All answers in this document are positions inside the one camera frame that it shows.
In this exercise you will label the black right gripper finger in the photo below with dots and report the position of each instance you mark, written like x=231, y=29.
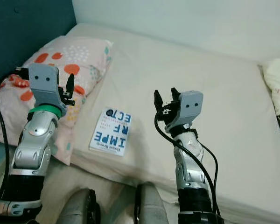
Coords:
x=158, y=100
x=174, y=93

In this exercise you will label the cream sheeted mattress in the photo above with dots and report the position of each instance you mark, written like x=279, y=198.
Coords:
x=205, y=60

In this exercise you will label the grey robot right leg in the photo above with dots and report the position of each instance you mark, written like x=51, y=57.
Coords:
x=151, y=205

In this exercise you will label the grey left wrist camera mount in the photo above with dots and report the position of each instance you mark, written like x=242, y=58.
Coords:
x=44, y=86

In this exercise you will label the pink pillow orange spots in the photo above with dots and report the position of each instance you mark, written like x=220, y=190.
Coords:
x=88, y=60

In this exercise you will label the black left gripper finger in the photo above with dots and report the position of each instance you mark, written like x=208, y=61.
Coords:
x=70, y=83

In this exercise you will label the white book blue letters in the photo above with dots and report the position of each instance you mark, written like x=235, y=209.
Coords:
x=110, y=133

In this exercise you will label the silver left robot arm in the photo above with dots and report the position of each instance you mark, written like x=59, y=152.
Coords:
x=35, y=149

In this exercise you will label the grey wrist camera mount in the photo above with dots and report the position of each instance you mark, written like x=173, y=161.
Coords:
x=190, y=105
x=44, y=86

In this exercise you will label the grey robot leg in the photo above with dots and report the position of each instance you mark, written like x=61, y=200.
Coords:
x=77, y=207
x=151, y=205

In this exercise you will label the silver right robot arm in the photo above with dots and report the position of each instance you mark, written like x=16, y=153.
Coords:
x=191, y=172

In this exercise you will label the grey robot left leg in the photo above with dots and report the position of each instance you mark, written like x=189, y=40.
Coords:
x=77, y=207

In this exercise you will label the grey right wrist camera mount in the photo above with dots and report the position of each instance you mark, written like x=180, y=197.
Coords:
x=190, y=105

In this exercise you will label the teal padded headboard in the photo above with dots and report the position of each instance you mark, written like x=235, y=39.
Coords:
x=23, y=32

